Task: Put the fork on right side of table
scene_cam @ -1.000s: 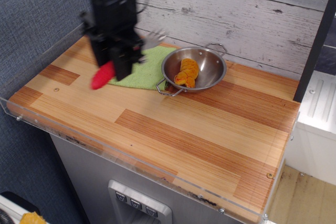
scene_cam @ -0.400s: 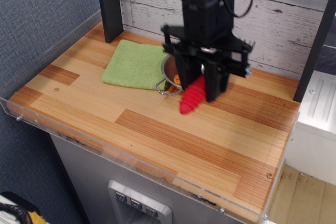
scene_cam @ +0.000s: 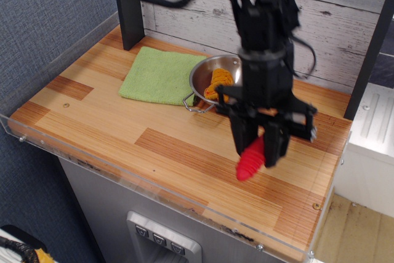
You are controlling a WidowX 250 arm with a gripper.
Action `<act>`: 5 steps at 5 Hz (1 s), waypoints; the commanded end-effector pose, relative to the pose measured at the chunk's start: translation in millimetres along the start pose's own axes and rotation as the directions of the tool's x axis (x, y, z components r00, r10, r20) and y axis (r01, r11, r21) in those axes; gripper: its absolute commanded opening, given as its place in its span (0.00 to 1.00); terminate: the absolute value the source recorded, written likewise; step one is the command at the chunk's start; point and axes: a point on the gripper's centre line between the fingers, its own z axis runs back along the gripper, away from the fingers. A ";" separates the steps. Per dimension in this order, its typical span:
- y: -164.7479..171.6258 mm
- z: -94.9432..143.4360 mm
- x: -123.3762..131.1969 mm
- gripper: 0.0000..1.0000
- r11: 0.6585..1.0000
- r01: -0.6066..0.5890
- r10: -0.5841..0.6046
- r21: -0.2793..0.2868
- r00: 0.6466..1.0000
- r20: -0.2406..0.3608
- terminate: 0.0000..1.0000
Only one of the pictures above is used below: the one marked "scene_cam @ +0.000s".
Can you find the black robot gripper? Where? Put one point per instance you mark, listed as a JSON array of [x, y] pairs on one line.
[[265, 99]]

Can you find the red handled metal fork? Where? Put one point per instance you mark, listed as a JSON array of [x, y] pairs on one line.
[[251, 159]]

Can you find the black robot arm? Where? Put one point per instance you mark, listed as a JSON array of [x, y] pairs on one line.
[[266, 25]]

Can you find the orange knitted toy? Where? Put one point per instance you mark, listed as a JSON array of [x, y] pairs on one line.
[[217, 86]]

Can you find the white ribbed cabinet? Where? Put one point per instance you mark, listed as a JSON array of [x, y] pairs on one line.
[[365, 172]]

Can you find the green folded cloth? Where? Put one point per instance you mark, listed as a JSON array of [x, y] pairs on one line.
[[159, 76]]

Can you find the silver dispenser panel with buttons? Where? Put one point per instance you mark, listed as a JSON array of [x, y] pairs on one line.
[[154, 242]]

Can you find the yellow object at corner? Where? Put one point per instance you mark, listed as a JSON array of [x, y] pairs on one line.
[[44, 257]]

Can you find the steel two-handled bowl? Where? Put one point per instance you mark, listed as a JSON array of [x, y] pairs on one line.
[[206, 76]]

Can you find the dark right vertical post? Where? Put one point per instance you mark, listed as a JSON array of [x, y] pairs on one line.
[[370, 58]]

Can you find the dark vertical post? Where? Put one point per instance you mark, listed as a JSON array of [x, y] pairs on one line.
[[370, 58], [131, 22]]

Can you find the dark left vertical post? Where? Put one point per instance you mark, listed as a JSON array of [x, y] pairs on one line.
[[131, 22]]

